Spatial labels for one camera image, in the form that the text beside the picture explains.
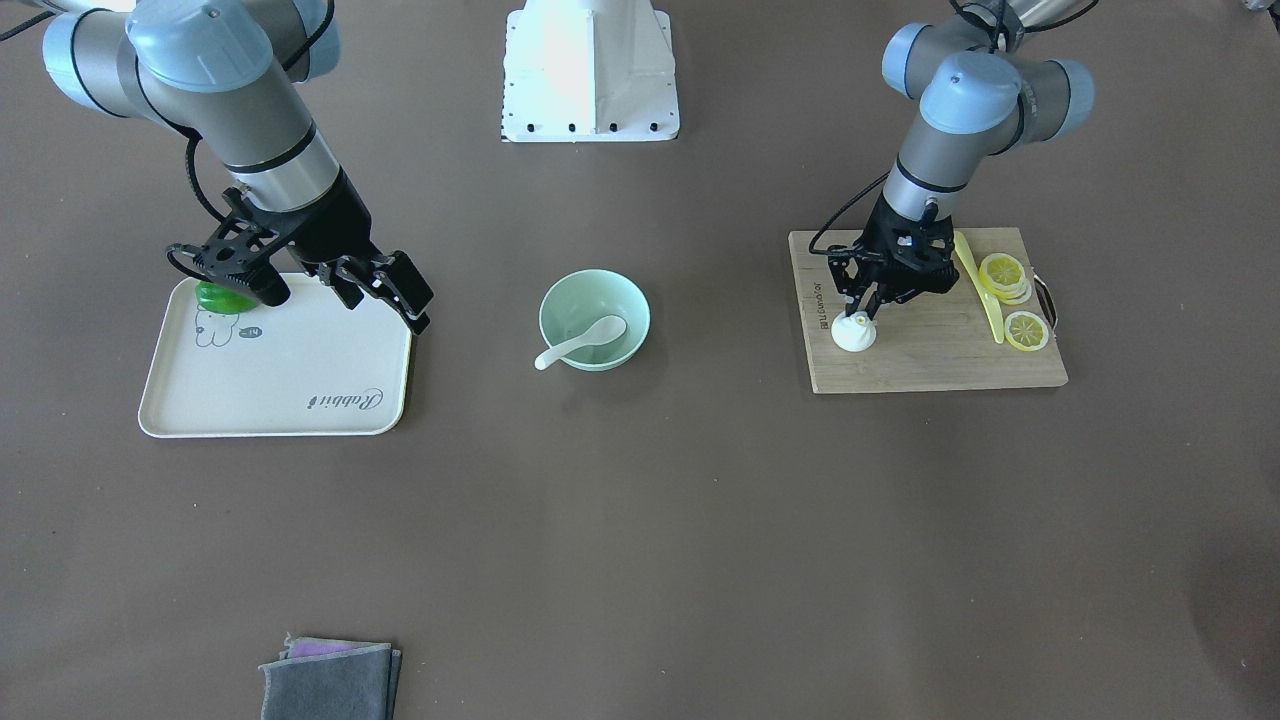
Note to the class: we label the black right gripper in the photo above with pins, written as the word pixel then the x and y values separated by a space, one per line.
pixel 333 226

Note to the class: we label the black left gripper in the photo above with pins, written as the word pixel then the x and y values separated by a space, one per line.
pixel 868 291

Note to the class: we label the white steamed bun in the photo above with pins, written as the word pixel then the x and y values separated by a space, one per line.
pixel 854 332

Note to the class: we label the white plastic spoon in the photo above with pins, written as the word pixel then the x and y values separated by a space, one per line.
pixel 603 331

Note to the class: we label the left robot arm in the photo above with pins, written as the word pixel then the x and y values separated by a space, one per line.
pixel 976 98

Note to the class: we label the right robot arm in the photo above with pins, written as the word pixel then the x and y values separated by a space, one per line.
pixel 223 74

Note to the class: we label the mint green bowl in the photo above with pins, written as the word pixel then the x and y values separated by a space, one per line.
pixel 576 301

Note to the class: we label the wooden cutting board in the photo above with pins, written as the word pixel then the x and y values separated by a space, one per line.
pixel 938 342

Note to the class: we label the yellow plastic knife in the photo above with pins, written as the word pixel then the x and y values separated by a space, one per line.
pixel 989 302

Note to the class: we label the cream rabbit serving tray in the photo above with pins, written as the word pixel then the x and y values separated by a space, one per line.
pixel 309 367

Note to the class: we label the stacked lemon slices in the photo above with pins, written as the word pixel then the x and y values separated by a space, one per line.
pixel 1006 278

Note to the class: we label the single lemon slice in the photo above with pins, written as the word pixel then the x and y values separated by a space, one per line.
pixel 1026 332

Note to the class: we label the green lime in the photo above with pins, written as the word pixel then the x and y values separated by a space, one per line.
pixel 218 300

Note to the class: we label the purple cloth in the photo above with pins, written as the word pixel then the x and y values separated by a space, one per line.
pixel 304 646

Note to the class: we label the folded grey cloth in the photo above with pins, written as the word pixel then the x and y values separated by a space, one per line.
pixel 356 684

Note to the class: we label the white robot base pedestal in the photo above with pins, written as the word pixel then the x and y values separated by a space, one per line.
pixel 589 71

